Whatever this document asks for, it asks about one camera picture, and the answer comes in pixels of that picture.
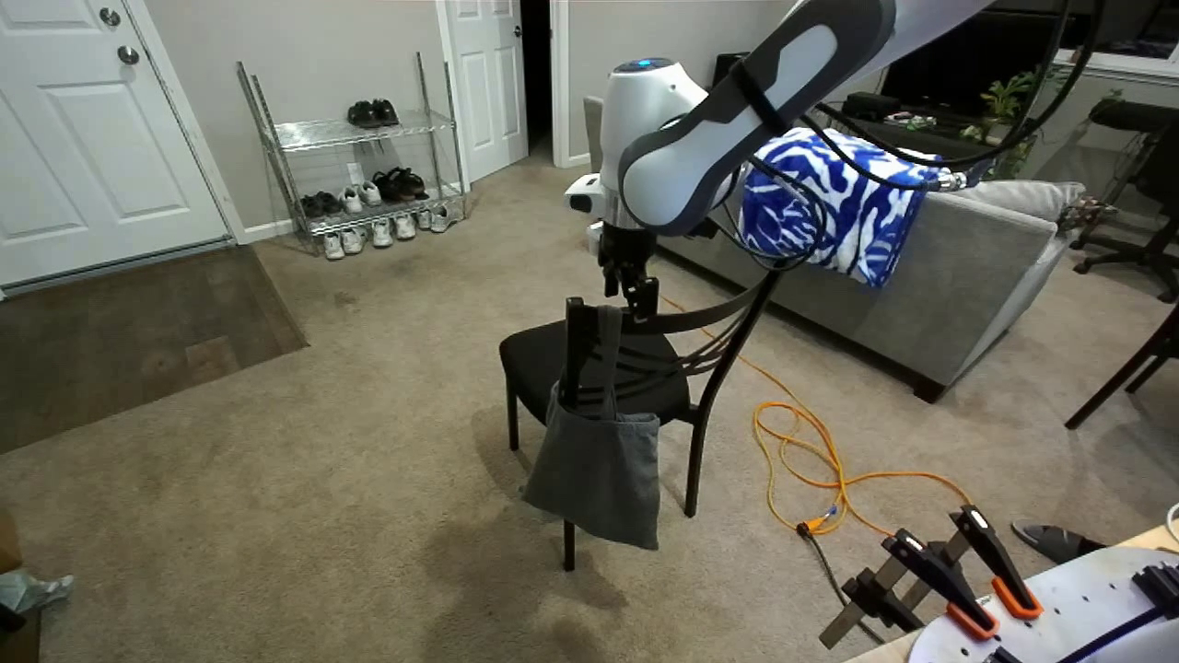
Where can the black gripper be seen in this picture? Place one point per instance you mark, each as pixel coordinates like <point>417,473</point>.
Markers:
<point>624,266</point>

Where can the grey tote bag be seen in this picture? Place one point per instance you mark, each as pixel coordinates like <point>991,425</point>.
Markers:
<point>597,464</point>

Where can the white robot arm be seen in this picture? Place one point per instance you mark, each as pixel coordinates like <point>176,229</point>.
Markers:
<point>673,144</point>

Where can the black wooden chair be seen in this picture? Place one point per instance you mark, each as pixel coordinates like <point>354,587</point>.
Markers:
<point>673,369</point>

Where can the blue white patterned cloth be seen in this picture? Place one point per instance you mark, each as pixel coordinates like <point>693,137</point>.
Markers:
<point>833,201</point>

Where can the white interior door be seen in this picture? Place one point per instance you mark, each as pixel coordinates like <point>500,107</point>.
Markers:
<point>488,63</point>

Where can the grey sofa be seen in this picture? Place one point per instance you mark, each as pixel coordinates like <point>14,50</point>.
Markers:
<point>975,261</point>

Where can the black shoes top shelf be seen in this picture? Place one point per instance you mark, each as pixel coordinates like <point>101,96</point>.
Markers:
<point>372,115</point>

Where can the black orange bar clamp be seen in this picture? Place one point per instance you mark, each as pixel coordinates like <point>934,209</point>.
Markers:
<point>905,578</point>

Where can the white entry door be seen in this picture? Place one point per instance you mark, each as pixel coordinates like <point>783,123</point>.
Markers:
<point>94,161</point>

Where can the dark brown door mat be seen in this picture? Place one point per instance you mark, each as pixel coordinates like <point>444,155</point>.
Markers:
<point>107,345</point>

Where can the wire shoe rack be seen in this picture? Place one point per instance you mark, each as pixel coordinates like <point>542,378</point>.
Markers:
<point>354,189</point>

